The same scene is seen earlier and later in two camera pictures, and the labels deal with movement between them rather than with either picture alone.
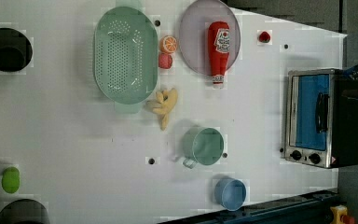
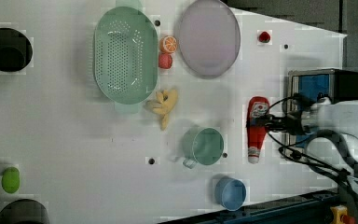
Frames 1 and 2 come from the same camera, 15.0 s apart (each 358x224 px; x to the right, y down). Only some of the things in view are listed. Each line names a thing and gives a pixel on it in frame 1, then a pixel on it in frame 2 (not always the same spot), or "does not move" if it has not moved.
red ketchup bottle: [218, 49] -> [258, 106]
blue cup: [230, 194] does not move
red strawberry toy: [264, 36] does not move
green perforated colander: [126, 56] does not move
